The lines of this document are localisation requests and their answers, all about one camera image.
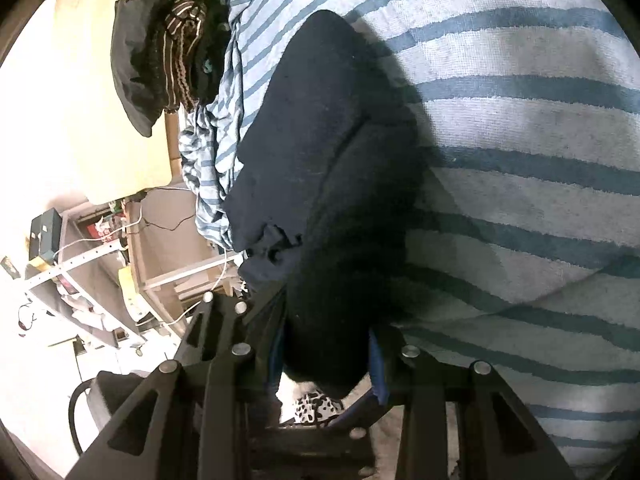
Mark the leopard print cloth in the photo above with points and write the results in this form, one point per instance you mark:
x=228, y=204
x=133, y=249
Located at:
x=312, y=407

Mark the white fluffy cloth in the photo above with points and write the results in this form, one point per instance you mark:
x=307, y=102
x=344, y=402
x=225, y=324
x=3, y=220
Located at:
x=387, y=455

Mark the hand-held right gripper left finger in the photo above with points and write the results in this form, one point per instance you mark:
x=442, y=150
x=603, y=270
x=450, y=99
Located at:
x=276, y=360

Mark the blue striped blanket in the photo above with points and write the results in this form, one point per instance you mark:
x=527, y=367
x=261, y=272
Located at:
x=500, y=160

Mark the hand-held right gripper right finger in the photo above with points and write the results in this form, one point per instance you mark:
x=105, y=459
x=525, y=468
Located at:
x=378, y=370

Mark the teal storage box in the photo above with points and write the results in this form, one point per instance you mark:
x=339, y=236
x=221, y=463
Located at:
x=45, y=230

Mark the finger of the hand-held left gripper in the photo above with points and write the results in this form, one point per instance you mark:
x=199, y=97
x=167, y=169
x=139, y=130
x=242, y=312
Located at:
x=350, y=415
x=200, y=330

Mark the brown striped sweater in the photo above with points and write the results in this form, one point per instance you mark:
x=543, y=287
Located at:
x=177, y=50

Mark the navy button cardigan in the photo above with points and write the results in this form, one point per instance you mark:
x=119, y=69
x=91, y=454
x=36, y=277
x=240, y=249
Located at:
x=325, y=185

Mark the black folded garment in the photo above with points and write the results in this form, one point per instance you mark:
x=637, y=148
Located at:
x=132, y=60

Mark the wooden headboard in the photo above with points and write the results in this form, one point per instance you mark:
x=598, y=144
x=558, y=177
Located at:
x=100, y=135

